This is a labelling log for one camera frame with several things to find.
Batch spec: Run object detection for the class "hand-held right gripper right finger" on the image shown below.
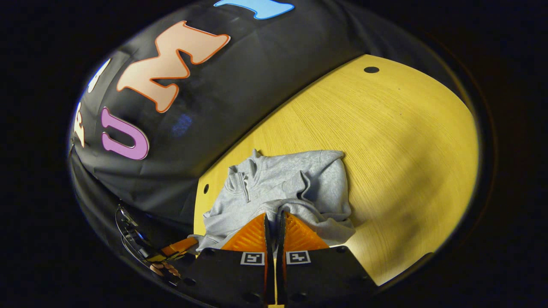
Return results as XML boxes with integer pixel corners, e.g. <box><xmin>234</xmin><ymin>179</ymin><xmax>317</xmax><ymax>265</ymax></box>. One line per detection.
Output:
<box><xmin>276</xmin><ymin>210</ymin><xmax>380</xmax><ymax>308</ymax></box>

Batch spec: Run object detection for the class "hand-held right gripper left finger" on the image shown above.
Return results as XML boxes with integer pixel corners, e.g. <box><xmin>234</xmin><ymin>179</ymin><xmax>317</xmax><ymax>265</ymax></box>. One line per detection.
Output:
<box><xmin>181</xmin><ymin>212</ymin><xmax>275</xmax><ymax>308</ymax></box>

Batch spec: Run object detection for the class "grey zip-neck sweatshirt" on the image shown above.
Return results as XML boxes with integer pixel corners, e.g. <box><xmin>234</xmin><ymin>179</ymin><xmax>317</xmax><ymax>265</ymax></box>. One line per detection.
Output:
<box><xmin>188</xmin><ymin>149</ymin><xmax>357</xmax><ymax>253</ymax></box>

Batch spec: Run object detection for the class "black backdrop cloth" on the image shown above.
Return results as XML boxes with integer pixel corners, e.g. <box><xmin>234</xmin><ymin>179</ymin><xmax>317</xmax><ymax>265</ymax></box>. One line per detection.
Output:
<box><xmin>68</xmin><ymin>0</ymin><xmax>386</xmax><ymax>266</ymax></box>

